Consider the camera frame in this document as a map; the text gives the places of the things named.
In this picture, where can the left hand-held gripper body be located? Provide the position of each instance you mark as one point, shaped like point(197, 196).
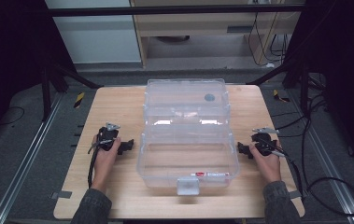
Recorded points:
point(107, 136)

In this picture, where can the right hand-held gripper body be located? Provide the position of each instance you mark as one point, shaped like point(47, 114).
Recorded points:
point(263, 141)

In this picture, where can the clear plastic storage box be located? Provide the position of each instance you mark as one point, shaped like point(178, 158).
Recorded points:
point(187, 155)

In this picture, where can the person's right hand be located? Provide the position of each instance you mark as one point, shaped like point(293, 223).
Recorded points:
point(269, 168)

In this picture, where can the person's left hand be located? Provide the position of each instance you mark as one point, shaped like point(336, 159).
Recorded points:
point(103, 168)

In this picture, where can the grey tape strip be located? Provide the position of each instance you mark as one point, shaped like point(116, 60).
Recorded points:
point(295, 194)
point(61, 194)

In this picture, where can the black metal stand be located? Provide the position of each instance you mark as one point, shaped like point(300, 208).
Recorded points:
point(45, 93)
point(304, 87)

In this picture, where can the white cabinet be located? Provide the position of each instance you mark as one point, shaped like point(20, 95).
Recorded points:
point(96, 37)

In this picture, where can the black curtain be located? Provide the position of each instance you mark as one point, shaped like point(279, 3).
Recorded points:
point(346, 62)
point(9, 46)

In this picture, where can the light wooden desk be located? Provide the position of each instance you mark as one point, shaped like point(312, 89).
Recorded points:
point(196, 23)

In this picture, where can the aluminium floor rail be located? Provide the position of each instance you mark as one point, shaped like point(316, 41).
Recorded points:
point(25, 161)
point(330, 174)

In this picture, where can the black horizontal frame bar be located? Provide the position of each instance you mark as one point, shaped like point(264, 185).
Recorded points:
point(165, 10)

